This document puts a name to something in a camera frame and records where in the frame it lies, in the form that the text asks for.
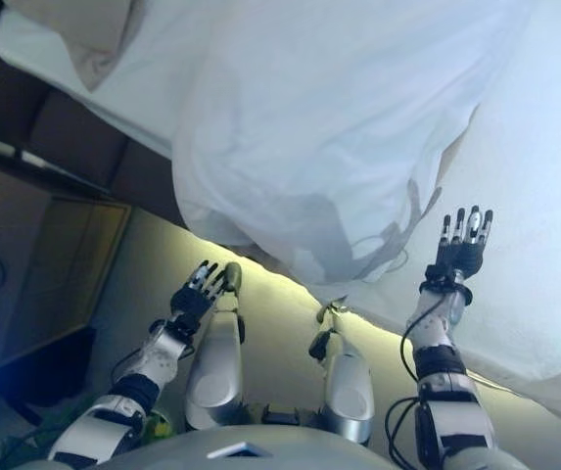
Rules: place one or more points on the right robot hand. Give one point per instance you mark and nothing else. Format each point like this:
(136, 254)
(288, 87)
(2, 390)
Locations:
(468, 254)

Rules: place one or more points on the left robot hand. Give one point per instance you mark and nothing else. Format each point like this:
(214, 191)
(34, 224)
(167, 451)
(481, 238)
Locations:
(192, 298)

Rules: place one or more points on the white duvet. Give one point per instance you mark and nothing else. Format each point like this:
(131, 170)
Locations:
(334, 122)

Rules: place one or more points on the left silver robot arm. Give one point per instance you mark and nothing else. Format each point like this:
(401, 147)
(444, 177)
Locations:
(113, 416)

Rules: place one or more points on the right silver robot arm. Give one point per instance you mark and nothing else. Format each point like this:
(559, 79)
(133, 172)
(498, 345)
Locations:
(451, 406)

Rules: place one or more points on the left silver robot leg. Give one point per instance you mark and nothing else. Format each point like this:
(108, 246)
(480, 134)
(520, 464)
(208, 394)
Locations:
(214, 377)

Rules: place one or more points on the silver robot leg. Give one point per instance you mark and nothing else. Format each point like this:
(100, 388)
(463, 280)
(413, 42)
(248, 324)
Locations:
(214, 377)
(351, 391)

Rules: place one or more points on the wooden nightstand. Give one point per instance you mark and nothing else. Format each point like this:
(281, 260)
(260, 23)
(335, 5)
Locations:
(40, 254)

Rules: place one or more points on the grey robot torso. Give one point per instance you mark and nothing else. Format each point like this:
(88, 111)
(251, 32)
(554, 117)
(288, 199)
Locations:
(260, 453)

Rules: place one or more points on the right silver robot leg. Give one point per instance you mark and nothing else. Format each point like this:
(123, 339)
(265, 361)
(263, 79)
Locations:
(351, 391)

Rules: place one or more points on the large beige pillow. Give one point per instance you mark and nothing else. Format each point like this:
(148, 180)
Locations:
(89, 34)

